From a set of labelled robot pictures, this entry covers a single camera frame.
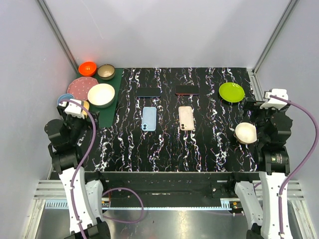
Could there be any dark blue phone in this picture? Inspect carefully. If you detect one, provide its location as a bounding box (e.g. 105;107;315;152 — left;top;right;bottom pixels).
136;87;161;98

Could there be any magenta phone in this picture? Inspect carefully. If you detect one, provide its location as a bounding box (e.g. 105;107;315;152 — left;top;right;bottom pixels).
175;85;199;95

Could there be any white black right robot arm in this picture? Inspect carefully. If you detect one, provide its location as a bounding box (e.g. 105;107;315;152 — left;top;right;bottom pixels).
226;99;293;239

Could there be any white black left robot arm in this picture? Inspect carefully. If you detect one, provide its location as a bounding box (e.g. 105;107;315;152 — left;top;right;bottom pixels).
44;100;111;239

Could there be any green mat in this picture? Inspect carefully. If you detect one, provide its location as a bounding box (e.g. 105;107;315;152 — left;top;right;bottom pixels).
90;68;124;128

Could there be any light blue cup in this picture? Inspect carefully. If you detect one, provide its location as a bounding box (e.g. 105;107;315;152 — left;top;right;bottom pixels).
57;93;74;104

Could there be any yellow square plate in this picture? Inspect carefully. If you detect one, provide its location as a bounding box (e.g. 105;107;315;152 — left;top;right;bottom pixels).
81;101;90;119

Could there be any white bowl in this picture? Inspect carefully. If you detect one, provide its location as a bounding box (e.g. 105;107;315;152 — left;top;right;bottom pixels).
88;84;115;109

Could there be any lime green plate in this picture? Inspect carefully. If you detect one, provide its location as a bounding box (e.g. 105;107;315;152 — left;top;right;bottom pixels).
218;82;245;103

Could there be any cream floral bowl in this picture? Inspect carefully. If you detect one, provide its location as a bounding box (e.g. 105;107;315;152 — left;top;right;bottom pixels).
234;122;257;144

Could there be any pink dotted plate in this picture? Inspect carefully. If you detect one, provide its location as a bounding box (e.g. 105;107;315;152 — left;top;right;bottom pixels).
67;77;99;101

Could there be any brown patterned bowl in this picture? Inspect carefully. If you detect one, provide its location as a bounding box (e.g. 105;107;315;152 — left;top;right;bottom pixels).
97;64;116;81

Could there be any orange bowl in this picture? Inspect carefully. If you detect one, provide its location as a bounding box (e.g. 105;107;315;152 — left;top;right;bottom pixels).
78;61;97;77

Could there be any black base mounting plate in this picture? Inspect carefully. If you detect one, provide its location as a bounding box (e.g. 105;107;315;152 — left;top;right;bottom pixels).
99;174;250;209

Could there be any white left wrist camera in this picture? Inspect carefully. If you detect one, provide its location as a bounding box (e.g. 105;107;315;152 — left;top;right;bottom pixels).
64;99;87;119

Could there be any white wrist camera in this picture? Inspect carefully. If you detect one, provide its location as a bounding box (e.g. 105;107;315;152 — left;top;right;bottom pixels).
64;99;87;119
260;88;289;110

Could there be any aluminium corner post right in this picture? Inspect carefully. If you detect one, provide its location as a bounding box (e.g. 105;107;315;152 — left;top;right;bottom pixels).
251;0;300;75

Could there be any aluminium corner post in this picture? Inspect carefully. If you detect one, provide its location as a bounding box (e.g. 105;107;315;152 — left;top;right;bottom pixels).
251;0;300;75
35;0;78;73

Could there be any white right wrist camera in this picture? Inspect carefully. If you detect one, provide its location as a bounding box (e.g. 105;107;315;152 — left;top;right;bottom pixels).
260;88;289;110

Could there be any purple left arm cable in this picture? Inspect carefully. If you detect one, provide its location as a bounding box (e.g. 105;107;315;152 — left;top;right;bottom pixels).
58;99;145;239

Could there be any aluminium front rail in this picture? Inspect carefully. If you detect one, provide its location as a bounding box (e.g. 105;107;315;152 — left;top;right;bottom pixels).
34;179;306;210

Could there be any aluminium corner post left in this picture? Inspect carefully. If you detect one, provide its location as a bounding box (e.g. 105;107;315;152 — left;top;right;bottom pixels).
35;0;78;73

